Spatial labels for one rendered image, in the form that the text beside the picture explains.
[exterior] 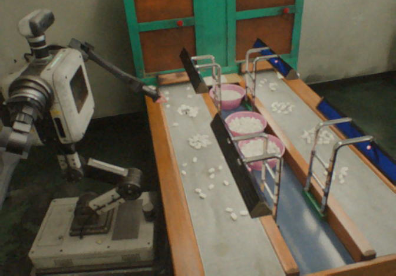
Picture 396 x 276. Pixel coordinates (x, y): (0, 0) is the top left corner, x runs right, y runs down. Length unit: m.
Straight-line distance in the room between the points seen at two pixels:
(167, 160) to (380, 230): 1.10
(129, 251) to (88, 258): 0.23
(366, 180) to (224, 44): 1.48
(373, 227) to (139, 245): 1.14
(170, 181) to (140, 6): 1.34
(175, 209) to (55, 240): 0.76
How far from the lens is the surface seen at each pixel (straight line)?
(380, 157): 1.52
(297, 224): 1.73
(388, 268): 1.68
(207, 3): 2.66
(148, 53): 2.69
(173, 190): 1.75
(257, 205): 1.20
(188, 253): 1.49
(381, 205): 1.83
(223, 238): 1.56
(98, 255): 2.00
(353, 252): 1.64
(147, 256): 1.96
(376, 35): 4.53
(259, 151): 2.03
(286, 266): 1.47
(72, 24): 3.46
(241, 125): 2.23
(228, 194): 1.74
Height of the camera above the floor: 1.96
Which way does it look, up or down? 33 degrees down
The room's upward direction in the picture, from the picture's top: 4 degrees counter-clockwise
